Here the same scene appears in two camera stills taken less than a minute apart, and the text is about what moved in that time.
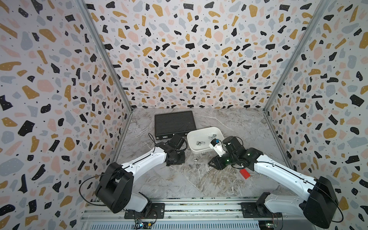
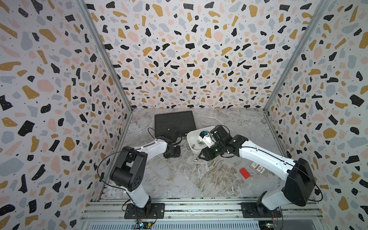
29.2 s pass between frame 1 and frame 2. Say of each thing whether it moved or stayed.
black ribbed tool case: stayed
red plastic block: stayed
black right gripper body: moved
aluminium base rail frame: stayed
